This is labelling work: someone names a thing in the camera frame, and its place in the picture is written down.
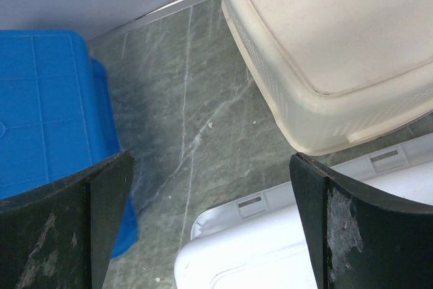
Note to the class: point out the beige perforated plastic basket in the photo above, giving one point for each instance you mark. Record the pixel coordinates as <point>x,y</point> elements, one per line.
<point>337,73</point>

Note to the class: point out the blue plastic tray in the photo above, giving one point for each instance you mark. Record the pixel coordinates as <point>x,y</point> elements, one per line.
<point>56,113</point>

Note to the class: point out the white plastic tub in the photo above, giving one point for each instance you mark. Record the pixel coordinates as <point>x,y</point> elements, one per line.
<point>257,241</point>

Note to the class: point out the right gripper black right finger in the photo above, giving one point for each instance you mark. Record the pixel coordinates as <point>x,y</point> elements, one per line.
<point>359,236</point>

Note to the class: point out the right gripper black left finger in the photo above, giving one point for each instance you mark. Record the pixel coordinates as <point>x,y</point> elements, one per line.
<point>62,234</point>

